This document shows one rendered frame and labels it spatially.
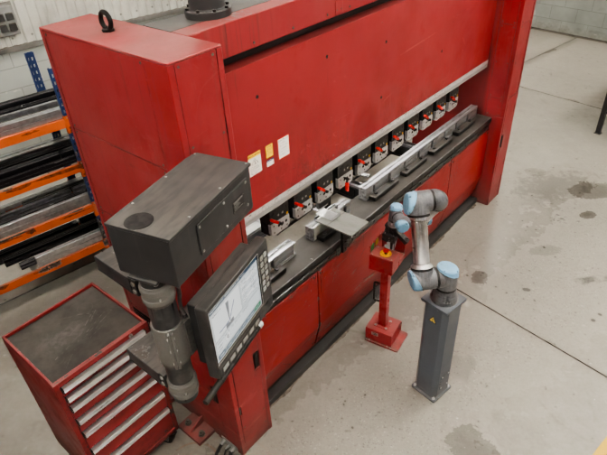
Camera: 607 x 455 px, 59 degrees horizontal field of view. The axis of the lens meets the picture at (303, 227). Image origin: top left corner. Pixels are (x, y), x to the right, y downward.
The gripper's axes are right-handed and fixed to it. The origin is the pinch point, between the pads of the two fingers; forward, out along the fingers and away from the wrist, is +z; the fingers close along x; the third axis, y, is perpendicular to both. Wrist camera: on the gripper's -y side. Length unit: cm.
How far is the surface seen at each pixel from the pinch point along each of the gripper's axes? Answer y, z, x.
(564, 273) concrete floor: -103, 66, -123
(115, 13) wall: 423, -31, -174
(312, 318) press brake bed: 28, 32, 51
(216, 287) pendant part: 13, -87, 151
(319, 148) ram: 44, -72, 24
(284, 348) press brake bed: 32, 36, 77
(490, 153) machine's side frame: -12, 20, -193
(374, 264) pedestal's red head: 5.3, 2.1, 15.2
